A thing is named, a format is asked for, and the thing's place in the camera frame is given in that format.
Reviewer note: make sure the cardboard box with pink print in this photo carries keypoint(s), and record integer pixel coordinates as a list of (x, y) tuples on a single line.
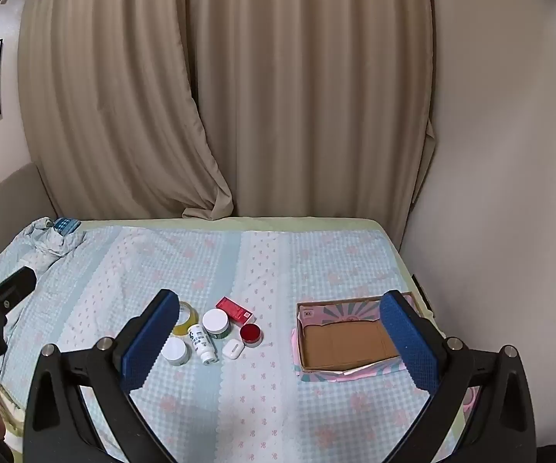
[(345, 342)]

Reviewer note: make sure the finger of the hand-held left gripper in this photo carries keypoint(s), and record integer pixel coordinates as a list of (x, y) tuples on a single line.
[(15, 283)]

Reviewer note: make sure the green jar with white lid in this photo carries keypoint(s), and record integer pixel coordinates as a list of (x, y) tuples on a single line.
[(215, 322)]

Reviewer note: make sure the light blue printed blanket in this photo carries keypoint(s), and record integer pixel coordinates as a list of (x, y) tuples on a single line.
[(268, 405)]

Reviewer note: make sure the grey-brown headboard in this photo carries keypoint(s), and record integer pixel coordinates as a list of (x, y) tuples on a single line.
[(12, 202)]

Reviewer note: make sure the light blue crumpled cloth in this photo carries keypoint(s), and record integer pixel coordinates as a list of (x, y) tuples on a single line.
[(41, 243)]

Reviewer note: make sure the yellow tape roll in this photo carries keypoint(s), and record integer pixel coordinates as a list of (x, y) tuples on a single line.
[(188, 324)]

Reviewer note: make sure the white plastic bottle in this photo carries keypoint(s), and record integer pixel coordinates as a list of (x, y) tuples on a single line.
[(201, 343)]

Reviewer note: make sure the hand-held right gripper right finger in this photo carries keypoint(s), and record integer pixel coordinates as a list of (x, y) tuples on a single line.
[(410, 342)]

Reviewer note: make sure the red round jar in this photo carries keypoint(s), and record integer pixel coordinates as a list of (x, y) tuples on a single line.
[(250, 334)]

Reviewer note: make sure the pale green mattress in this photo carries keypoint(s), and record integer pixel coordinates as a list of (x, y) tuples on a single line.
[(307, 222)]

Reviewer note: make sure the red box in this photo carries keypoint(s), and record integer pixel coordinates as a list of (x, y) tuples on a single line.
[(235, 310)]

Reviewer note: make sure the blue checked cloth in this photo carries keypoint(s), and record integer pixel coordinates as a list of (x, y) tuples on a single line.
[(65, 225)]

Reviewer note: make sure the white earbud case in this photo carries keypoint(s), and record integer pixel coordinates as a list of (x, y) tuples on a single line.
[(233, 348)]

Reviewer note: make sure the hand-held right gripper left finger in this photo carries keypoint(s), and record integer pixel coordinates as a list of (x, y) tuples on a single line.
[(150, 342)]

